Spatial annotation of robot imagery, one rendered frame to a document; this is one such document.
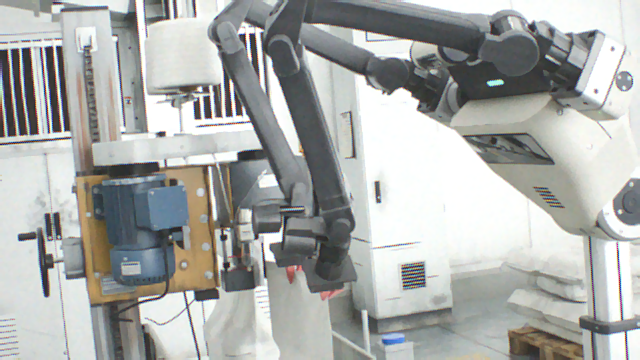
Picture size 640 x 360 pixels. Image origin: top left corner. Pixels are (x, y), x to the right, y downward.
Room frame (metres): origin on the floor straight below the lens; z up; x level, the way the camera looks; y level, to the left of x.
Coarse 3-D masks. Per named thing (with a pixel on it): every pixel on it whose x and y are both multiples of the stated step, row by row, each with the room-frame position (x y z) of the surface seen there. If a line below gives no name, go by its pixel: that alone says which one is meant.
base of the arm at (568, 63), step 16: (560, 32) 1.52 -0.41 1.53; (592, 32) 1.54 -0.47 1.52; (560, 48) 1.51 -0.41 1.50; (576, 48) 1.51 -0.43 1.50; (592, 48) 1.52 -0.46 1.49; (544, 64) 1.52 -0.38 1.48; (560, 64) 1.52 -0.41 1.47; (576, 64) 1.51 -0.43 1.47; (592, 64) 1.51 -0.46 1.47; (560, 80) 1.54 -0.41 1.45; (576, 80) 1.51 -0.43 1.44; (560, 96) 1.56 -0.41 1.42; (576, 96) 1.52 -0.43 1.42
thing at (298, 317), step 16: (272, 272) 2.30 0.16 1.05; (304, 272) 2.06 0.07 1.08; (272, 288) 2.30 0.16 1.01; (288, 288) 2.18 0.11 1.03; (304, 288) 1.99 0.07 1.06; (272, 304) 2.31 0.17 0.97; (288, 304) 2.19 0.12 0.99; (304, 304) 2.00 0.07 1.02; (320, 304) 1.91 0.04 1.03; (272, 320) 2.32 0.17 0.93; (288, 320) 2.20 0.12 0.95; (304, 320) 2.01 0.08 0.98; (320, 320) 1.92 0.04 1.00; (272, 336) 2.33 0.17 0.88; (288, 336) 2.21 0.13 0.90; (304, 336) 2.04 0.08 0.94; (320, 336) 1.93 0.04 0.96; (288, 352) 2.20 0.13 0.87; (304, 352) 2.07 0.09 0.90; (320, 352) 1.93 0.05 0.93
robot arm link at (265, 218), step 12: (300, 192) 2.02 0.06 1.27; (264, 204) 2.04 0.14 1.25; (276, 204) 2.03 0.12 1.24; (288, 204) 2.04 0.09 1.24; (300, 204) 2.03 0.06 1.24; (252, 216) 2.06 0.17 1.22; (264, 216) 2.03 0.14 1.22; (276, 216) 2.04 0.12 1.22; (252, 228) 2.07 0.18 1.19; (264, 228) 2.03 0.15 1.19; (276, 228) 2.04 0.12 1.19
